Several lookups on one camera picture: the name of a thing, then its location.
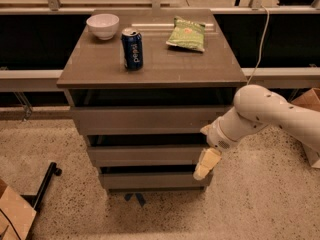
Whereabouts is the grey drawer cabinet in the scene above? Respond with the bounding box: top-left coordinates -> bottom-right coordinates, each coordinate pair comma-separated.
57,9 -> 246,192

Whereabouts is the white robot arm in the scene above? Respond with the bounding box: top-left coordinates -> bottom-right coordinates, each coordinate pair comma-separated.
193,85 -> 320,181

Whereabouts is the white ceramic bowl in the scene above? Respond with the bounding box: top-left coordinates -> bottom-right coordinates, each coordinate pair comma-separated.
86,14 -> 120,40

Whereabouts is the green chip bag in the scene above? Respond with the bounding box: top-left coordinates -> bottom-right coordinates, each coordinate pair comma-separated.
166,16 -> 205,52

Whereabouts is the blue soda can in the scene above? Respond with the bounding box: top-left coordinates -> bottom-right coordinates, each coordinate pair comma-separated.
121,27 -> 143,71

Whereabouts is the blue tape cross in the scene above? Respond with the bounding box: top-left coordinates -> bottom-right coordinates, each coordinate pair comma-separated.
123,193 -> 147,208

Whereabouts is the cardboard box left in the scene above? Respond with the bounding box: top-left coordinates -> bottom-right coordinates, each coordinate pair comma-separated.
0,179 -> 37,240

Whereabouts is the white cable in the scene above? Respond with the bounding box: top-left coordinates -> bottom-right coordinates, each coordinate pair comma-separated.
246,5 -> 270,85

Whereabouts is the grey drawer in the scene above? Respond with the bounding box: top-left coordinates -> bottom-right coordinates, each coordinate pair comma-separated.
87,145 -> 204,167
99,172 -> 213,190
70,106 -> 230,135

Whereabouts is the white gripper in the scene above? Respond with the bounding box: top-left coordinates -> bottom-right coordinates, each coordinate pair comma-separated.
193,117 -> 238,181

